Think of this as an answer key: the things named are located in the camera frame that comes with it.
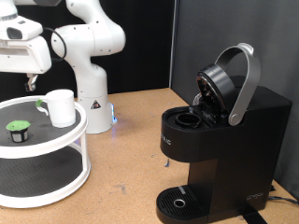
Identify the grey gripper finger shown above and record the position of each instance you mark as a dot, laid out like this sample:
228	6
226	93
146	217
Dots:
29	86
34	78

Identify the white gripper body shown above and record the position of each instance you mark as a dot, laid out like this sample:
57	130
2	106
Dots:
25	60

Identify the green lidded coffee pod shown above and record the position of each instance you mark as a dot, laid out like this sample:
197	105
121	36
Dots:
18	125

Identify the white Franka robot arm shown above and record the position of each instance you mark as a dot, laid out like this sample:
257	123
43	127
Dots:
90	40

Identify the black Keurig coffee machine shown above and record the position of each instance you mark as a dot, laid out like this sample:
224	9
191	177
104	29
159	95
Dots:
233	149

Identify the white two-tier turntable shelf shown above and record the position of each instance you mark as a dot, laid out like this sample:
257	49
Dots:
40	149

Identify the black curtain backdrop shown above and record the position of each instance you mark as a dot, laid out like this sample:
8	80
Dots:
140	56

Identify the small blue tape piece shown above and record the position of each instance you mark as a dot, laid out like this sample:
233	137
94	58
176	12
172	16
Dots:
167	162

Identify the black tape strip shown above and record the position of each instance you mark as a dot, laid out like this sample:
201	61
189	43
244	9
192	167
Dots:
253	218

